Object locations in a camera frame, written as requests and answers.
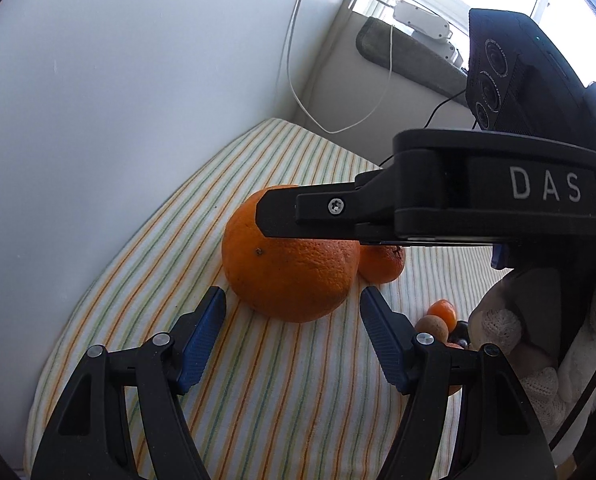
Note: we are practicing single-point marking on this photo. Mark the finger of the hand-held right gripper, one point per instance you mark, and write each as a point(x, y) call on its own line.
point(318, 217)

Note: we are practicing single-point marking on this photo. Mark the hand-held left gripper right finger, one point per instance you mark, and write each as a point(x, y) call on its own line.
point(382, 340)

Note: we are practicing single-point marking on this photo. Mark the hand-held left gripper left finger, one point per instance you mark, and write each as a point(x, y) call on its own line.
point(203, 340)

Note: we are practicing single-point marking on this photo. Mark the large orange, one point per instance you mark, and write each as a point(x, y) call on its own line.
point(288, 280)

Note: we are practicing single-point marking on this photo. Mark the small orange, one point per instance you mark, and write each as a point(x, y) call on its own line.
point(380, 265)

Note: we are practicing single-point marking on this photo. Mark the person's right hand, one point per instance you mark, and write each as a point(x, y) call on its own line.
point(497, 325)

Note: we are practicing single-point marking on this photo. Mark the brown kiwi fruit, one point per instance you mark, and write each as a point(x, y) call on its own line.
point(430, 330)

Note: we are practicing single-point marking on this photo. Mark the small orange kumquat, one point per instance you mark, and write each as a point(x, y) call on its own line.
point(441, 312)

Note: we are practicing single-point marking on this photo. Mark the dark plum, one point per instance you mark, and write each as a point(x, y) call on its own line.
point(458, 336)

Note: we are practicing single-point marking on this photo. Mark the striped cloth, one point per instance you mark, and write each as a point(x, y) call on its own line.
point(288, 385)

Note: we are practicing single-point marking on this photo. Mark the grey windowsill mat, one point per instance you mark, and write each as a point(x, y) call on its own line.
point(407, 60)

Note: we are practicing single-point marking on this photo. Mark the white power adapter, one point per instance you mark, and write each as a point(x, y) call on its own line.
point(420, 20)

